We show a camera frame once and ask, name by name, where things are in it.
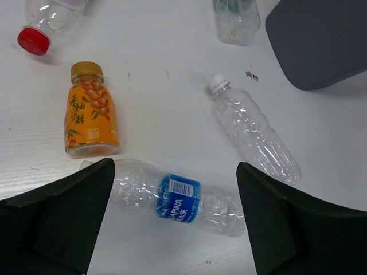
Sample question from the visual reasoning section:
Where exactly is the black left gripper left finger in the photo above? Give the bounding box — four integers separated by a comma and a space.
1, 158, 115, 274

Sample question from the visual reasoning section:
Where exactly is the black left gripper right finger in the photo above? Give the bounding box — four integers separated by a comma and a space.
236, 162, 366, 274

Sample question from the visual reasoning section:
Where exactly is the clear bottle blue label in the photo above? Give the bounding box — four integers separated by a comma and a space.
80, 159, 246, 237

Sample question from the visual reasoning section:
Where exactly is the orange juice bottle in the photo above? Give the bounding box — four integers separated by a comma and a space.
64, 61, 120, 158

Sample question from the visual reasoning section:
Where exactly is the clear bottle white cap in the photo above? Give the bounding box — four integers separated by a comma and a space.
208, 74, 302, 185

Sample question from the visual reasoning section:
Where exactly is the clear bottle red cap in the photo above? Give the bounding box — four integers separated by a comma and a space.
17, 1, 88, 56

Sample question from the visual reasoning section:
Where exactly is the clear bottle green white label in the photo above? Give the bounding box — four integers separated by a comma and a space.
213, 0, 261, 46

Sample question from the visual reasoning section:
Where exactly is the grey mesh waste bin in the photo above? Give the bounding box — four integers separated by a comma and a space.
265, 0, 366, 91

